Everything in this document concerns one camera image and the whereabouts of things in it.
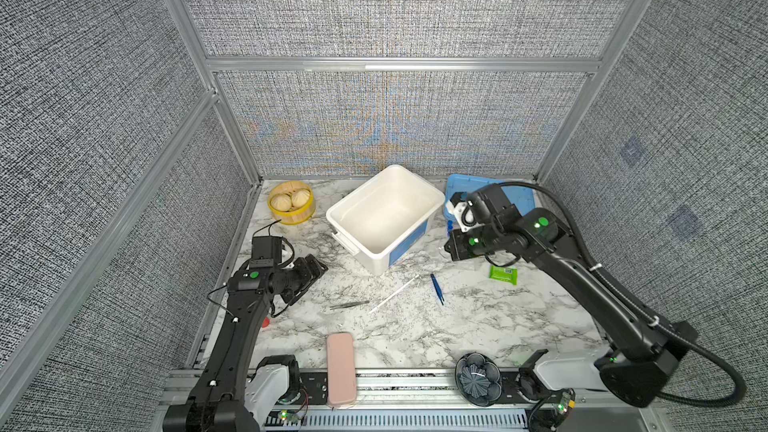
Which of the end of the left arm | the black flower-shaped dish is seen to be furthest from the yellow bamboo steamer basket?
the black flower-shaped dish

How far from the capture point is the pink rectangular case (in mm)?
722

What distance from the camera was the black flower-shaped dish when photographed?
726mm

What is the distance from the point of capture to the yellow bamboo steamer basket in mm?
1055

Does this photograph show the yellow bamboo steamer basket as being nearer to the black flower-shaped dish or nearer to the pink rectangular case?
the pink rectangular case

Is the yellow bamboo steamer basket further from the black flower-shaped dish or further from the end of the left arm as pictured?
the black flower-shaped dish
